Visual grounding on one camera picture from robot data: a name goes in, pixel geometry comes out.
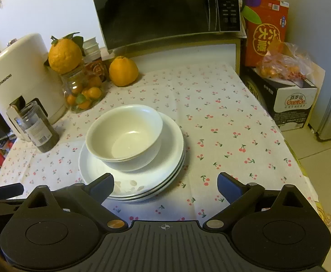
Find large orange on jar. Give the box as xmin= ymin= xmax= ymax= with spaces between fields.
xmin=44 ymin=32 xmax=84 ymax=75

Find red gift box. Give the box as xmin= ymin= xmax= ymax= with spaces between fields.
xmin=242 ymin=0 xmax=289 ymax=67

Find cherry print tablecloth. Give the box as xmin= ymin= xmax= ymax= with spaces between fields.
xmin=0 ymin=63 xmax=317 ymax=222

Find white ceramic bowl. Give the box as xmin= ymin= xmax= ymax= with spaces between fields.
xmin=85 ymin=104 xmax=164 ymax=172

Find large orange by microwave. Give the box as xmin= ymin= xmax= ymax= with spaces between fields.
xmin=109 ymin=56 xmax=139 ymax=87

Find plastic bag of oranges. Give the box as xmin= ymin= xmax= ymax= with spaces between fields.
xmin=256 ymin=39 xmax=312 ymax=81

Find white plate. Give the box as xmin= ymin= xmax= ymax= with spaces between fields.
xmin=108 ymin=149 xmax=186 ymax=200
xmin=111 ymin=158 xmax=186 ymax=203

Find black white cardboard box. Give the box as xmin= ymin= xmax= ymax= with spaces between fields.
xmin=240 ymin=68 xmax=317 ymax=131

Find white air fryer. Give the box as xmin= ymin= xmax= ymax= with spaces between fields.
xmin=0 ymin=33 xmax=66 ymax=141

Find white plate floral top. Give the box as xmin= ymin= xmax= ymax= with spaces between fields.
xmin=78 ymin=111 xmax=186 ymax=197

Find black microwave oven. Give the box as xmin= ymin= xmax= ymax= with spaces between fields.
xmin=93 ymin=0 xmax=242 ymax=50

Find glass jar of kumquats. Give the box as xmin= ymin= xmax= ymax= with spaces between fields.
xmin=60 ymin=65 xmax=105 ymax=113

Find stacked white paper cups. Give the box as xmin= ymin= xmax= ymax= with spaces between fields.
xmin=82 ymin=37 xmax=100 ymax=56

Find white plate bottom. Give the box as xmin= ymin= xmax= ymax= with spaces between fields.
xmin=111 ymin=158 xmax=186 ymax=203

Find dark clear plastic jar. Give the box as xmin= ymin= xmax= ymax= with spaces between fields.
xmin=16 ymin=101 xmax=60 ymax=153

